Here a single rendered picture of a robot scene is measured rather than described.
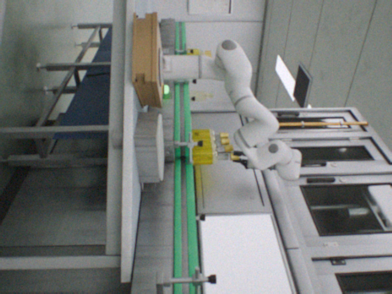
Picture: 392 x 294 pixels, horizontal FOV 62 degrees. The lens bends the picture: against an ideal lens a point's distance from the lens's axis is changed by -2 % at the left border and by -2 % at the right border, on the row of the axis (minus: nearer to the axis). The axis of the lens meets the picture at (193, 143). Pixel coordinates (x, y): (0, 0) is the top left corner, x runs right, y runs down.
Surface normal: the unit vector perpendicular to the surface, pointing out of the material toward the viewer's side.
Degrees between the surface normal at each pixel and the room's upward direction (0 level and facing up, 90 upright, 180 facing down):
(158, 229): 90
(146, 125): 90
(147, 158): 90
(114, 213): 90
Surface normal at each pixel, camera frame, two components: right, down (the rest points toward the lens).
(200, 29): 0.04, 0.61
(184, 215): 0.00, -0.80
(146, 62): 0.03, -0.23
